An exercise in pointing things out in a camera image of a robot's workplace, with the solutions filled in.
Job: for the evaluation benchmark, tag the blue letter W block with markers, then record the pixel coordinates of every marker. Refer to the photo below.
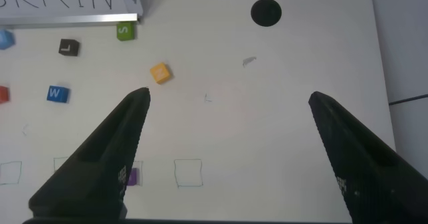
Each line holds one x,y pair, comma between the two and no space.
57,94

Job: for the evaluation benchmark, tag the black letter L block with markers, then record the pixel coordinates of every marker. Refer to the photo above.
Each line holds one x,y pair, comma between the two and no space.
69,47

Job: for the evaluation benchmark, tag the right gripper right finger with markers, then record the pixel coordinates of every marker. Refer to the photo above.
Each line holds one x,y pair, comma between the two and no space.
374,177

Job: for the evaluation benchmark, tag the black round table grommet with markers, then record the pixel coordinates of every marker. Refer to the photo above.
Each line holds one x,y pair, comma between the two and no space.
266,12

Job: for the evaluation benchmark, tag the yellow letter N block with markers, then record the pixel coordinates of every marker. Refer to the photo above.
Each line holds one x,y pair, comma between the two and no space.
160,73

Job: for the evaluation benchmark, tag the orange letter R block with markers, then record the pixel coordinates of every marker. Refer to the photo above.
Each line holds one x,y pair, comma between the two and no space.
4,94

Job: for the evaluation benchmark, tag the white board reading BRAIN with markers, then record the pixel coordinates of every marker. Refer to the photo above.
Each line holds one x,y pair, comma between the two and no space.
67,6

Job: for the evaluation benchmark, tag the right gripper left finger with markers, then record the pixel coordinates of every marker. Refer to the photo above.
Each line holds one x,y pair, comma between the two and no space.
103,164

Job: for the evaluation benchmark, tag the purple letter I block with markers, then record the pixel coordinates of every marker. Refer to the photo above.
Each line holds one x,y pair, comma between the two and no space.
133,177

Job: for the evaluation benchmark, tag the light blue letter block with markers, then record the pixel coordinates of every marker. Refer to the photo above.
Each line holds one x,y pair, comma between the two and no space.
6,39

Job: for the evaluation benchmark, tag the green letter S block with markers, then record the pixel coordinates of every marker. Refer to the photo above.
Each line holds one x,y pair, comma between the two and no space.
125,31

